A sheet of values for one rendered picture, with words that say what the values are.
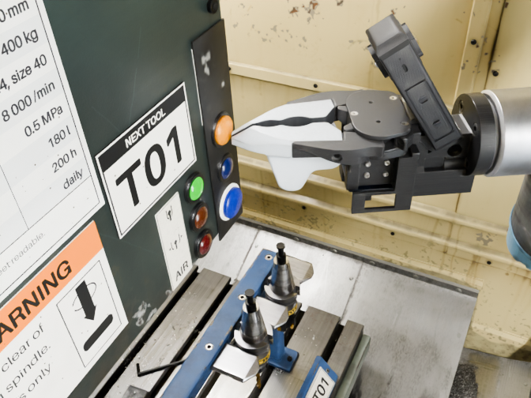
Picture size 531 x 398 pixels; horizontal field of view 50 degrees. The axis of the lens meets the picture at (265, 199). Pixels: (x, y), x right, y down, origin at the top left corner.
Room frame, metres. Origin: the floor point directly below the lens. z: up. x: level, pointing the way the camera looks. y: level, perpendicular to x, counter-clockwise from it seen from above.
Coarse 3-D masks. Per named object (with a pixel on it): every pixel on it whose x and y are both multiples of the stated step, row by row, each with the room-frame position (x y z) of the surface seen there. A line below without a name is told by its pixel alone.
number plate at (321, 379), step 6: (318, 372) 0.65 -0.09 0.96; (324, 372) 0.65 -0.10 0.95; (318, 378) 0.64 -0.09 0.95; (324, 378) 0.64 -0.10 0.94; (330, 378) 0.65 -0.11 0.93; (312, 384) 0.62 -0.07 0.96; (318, 384) 0.63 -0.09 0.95; (324, 384) 0.63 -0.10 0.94; (330, 384) 0.64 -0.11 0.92; (312, 390) 0.61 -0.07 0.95; (318, 390) 0.61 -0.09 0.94; (324, 390) 0.62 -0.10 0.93; (330, 390) 0.63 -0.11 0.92; (306, 396) 0.59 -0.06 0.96; (312, 396) 0.60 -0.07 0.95; (318, 396) 0.60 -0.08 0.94; (324, 396) 0.61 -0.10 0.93
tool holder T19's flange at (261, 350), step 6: (240, 324) 0.58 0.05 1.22; (270, 330) 0.56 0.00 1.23; (240, 336) 0.55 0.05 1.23; (270, 336) 0.55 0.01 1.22; (240, 342) 0.54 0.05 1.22; (264, 342) 0.54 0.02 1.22; (270, 342) 0.55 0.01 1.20; (240, 348) 0.54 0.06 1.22; (246, 348) 0.53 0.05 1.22; (252, 348) 0.53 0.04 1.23; (258, 348) 0.53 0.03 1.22; (264, 348) 0.53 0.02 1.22; (258, 354) 0.53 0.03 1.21; (264, 354) 0.53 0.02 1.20
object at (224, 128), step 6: (222, 120) 0.39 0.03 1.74; (228, 120) 0.40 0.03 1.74; (222, 126) 0.39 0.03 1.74; (228, 126) 0.40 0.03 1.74; (216, 132) 0.39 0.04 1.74; (222, 132) 0.39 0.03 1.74; (228, 132) 0.40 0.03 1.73; (216, 138) 0.39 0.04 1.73; (222, 138) 0.39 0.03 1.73; (228, 138) 0.39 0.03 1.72; (222, 144) 0.39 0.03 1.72
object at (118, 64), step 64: (64, 0) 0.29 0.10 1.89; (128, 0) 0.33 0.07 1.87; (192, 0) 0.39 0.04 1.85; (64, 64) 0.28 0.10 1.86; (128, 64) 0.32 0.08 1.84; (192, 64) 0.38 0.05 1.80; (192, 128) 0.37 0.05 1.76; (128, 256) 0.28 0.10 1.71; (192, 256) 0.34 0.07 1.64; (128, 320) 0.27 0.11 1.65
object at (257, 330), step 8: (256, 304) 0.56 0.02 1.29; (248, 312) 0.55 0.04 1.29; (256, 312) 0.55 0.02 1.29; (248, 320) 0.55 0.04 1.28; (256, 320) 0.55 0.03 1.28; (240, 328) 0.56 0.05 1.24; (248, 328) 0.54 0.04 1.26; (256, 328) 0.54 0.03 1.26; (264, 328) 0.55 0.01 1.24; (248, 336) 0.54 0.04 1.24; (256, 336) 0.54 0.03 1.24; (264, 336) 0.55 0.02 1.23
